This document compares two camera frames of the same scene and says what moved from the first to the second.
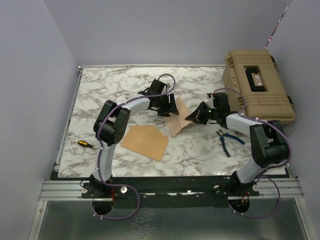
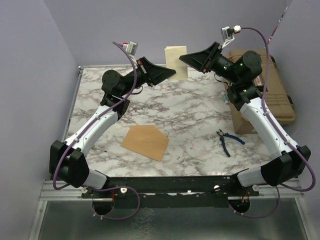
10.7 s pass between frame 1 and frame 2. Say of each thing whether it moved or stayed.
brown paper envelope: stayed
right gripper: moved
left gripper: moved
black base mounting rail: stayed
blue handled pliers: stayed
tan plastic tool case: stayed
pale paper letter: moved
